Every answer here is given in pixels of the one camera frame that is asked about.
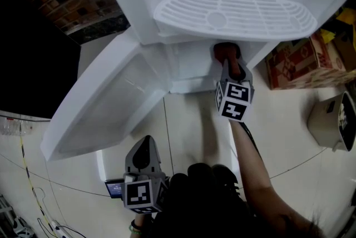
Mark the yellow paper pile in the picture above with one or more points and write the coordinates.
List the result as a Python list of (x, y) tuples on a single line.
[(346, 22)]

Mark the small screen device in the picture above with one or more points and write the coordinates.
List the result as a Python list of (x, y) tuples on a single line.
[(114, 189)]

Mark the patterned cardboard box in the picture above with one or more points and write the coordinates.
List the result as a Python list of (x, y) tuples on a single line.
[(303, 64)]

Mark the clear plastic sheet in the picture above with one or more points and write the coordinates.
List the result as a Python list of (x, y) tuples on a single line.
[(14, 125)]

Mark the white power strip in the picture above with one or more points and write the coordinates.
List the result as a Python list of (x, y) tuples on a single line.
[(59, 230)]

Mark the white cabinet door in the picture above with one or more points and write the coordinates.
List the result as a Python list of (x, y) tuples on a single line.
[(105, 98)]

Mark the person's dark legs and shoes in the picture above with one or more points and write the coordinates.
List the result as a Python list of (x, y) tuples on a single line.
[(203, 198)]

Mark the white plastic bucket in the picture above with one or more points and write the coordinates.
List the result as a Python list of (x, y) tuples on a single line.
[(328, 123)]

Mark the black wrist band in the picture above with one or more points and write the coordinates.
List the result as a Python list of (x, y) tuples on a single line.
[(135, 223)]

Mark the large black panel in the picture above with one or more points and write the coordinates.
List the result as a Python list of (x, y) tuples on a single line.
[(33, 64)]

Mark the person's right forearm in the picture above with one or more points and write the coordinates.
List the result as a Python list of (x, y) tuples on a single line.
[(250, 164)]

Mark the white slotted drip tray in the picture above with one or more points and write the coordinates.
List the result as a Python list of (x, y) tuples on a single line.
[(236, 15)]

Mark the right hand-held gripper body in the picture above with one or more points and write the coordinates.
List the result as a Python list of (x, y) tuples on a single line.
[(236, 98)]

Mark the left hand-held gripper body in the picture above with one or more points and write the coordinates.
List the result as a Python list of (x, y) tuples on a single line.
[(142, 178)]

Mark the person's left forearm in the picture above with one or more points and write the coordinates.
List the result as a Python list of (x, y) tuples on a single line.
[(140, 227)]

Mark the reddish brown cloth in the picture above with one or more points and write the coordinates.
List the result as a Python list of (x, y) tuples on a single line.
[(222, 52)]

